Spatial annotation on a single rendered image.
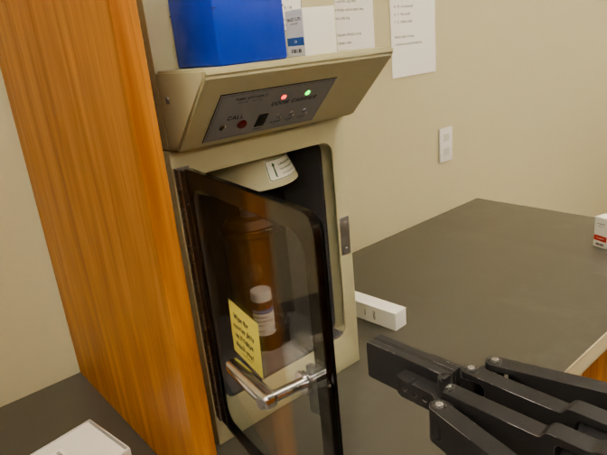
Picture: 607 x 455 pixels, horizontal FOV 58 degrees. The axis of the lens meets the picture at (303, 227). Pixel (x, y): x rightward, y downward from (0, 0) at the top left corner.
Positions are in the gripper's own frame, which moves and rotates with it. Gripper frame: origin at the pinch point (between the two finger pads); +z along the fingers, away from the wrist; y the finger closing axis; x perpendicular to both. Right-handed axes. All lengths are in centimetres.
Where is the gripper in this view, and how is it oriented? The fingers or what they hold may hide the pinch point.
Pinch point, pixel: (411, 371)
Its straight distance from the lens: 40.1
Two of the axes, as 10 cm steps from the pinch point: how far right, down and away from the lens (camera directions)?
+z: -6.6, -1.7, 7.4
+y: -7.5, 2.8, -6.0
